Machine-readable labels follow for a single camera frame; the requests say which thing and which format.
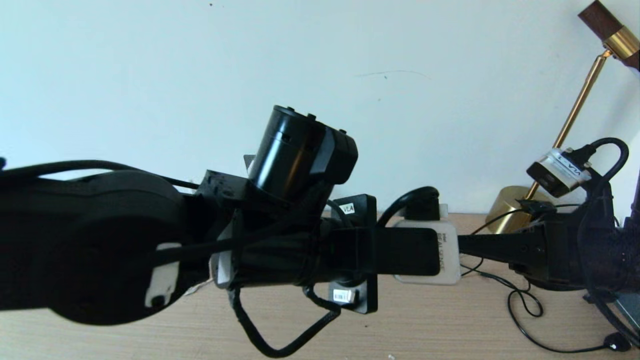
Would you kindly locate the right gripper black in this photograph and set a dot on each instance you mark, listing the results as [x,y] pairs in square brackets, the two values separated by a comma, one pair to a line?
[565,255]

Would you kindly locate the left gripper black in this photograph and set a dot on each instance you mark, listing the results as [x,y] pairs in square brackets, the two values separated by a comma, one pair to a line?
[362,212]

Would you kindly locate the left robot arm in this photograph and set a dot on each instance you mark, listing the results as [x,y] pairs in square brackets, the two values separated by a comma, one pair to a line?
[100,240]

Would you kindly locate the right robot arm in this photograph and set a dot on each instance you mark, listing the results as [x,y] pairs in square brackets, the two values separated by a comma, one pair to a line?
[620,250]

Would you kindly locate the brass desk lamp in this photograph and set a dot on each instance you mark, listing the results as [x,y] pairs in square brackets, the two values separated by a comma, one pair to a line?
[510,207]

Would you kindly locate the black clip on lamp base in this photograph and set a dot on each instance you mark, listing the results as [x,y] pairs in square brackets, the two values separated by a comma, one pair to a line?
[530,206]

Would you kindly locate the dark metal camera bracket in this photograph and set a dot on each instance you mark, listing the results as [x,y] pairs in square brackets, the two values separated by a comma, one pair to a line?
[400,250]

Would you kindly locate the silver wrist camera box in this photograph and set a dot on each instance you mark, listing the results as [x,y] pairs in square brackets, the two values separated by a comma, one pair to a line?
[560,172]

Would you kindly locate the grey wall socket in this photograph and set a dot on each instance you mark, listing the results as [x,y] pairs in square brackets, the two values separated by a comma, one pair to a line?
[249,161]

